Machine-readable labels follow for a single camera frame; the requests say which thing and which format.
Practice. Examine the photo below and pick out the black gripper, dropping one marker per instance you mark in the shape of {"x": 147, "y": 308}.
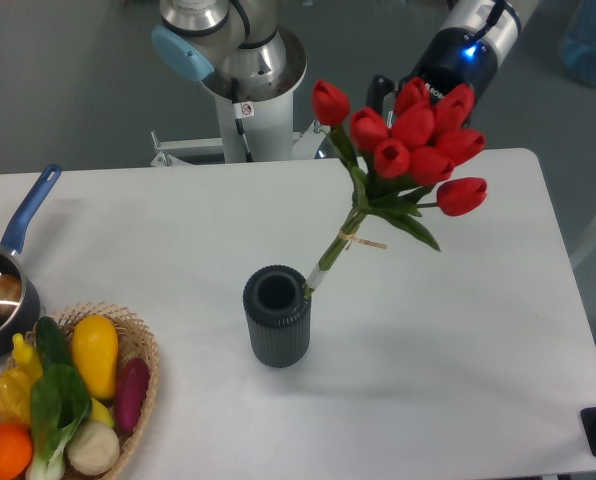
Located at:
{"x": 469, "y": 48}

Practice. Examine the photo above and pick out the red tulip bouquet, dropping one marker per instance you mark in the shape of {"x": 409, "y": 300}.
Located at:
{"x": 392, "y": 167}

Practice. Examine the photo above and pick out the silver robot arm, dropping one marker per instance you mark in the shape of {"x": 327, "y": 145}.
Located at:
{"x": 217, "y": 28}

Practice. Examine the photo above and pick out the dark grey ribbed vase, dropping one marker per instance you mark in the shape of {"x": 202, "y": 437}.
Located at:
{"x": 278, "y": 315}

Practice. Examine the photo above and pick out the blue translucent container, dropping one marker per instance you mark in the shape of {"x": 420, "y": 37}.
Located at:
{"x": 577, "y": 48}

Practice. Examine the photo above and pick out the yellow squash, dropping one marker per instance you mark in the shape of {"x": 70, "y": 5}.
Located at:
{"x": 95, "y": 348}

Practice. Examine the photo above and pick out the purple eggplant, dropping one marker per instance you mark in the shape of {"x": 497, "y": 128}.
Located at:
{"x": 131, "y": 391}

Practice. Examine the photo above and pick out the green cucumber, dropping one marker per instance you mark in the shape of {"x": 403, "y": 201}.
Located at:
{"x": 51, "y": 344}

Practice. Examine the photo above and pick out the small yellow lemon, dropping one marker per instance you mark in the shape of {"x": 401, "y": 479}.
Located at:
{"x": 99, "y": 412}

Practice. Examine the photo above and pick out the brown bread roll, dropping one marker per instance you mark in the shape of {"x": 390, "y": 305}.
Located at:
{"x": 10, "y": 294}

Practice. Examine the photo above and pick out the green bok choy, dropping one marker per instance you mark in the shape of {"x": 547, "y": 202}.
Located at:
{"x": 59, "y": 404}

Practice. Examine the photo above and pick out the beige round bun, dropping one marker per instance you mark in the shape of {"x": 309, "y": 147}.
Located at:
{"x": 94, "y": 449}

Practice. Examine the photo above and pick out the yellow bell pepper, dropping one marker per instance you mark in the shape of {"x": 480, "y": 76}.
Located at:
{"x": 15, "y": 391}

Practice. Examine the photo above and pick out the orange fruit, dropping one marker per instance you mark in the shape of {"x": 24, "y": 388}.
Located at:
{"x": 16, "y": 449}

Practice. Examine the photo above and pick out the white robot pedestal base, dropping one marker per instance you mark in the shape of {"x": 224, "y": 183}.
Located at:
{"x": 258, "y": 135}

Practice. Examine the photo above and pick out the blue handled saucepan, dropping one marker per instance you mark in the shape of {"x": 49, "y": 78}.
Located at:
{"x": 11, "y": 244}

